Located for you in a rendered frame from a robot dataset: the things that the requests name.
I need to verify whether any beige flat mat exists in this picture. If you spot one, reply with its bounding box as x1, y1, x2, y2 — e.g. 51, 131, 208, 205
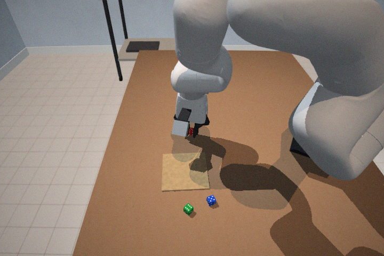
162, 153, 210, 191

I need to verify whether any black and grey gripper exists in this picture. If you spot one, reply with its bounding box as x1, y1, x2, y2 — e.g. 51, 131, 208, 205
174, 93, 210, 138

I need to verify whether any green die with white pips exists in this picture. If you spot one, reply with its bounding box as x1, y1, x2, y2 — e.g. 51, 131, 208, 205
183, 203, 194, 215

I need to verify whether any blue die with white pips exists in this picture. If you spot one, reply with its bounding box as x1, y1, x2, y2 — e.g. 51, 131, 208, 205
206, 195, 216, 206

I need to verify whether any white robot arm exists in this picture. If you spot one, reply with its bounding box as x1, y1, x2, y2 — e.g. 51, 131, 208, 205
171, 0, 384, 180

